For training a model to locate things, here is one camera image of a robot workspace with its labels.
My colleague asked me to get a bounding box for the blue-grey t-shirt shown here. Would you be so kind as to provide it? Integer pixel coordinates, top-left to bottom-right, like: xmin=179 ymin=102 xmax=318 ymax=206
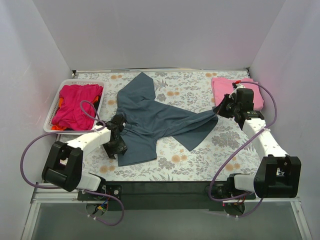
xmin=116 ymin=72 xmax=219 ymax=167

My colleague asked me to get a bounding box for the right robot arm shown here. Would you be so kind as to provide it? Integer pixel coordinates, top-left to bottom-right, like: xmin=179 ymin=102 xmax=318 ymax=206
xmin=214 ymin=84 xmax=302 ymax=199

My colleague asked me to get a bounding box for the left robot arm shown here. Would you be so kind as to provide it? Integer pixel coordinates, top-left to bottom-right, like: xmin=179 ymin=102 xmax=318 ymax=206
xmin=41 ymin=114 xmax=128 ymax=200

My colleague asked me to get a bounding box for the folded pink t-shirt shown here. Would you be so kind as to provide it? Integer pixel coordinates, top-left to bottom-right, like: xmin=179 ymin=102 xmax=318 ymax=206
xmin=211 ymin=77 xmax=264 ymax=111

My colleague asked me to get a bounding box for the floral table mat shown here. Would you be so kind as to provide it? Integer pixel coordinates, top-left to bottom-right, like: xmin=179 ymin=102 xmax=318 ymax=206
xmin=82 ymin=71 xmax=260 ymax=181

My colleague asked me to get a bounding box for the magenta t-shirt in basket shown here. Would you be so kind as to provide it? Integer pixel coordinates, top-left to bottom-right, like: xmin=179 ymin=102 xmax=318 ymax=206
xmin=51 ymin=84 xmax=103 ymax=131

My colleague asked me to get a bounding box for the orange garment in basket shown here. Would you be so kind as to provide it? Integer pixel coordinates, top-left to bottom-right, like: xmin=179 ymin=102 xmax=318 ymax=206
xmin=51 ymin=97 xmax=67 ymax=131

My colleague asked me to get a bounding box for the white plastic basket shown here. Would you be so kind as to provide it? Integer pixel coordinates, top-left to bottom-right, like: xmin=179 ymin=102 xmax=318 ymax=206
xmin=43 ymin=79 xmax=106 ymax=135

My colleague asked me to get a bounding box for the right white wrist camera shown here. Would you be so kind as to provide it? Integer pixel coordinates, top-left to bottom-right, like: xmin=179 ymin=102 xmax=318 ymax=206
xmin=231 ymin=80 xmax=245 ymax=94

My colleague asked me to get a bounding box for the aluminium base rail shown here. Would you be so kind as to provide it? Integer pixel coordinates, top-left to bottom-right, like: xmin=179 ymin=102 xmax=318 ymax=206
xmin=22 ymin=184 xmax=312 ymax=240

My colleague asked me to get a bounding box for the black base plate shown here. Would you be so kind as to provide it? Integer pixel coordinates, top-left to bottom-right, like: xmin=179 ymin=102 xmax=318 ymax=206
xmin=77 ymin=181 xmax=245 ymax=211

